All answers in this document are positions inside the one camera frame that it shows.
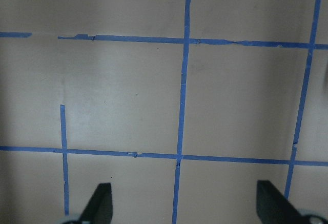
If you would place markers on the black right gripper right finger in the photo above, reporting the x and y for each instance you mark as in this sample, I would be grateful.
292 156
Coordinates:
273 207

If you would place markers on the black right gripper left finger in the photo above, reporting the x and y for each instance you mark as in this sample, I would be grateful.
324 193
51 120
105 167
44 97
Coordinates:
100 206

